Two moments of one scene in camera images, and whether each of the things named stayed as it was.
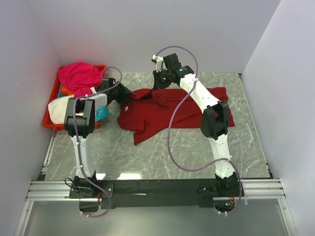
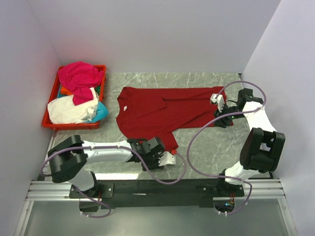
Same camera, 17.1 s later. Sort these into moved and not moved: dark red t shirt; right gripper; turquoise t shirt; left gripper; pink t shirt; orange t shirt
Moved: dark red t shirt; left gripper; right gripper
Not moved: turquoise t shirt; pink t shirt; orange t shirt
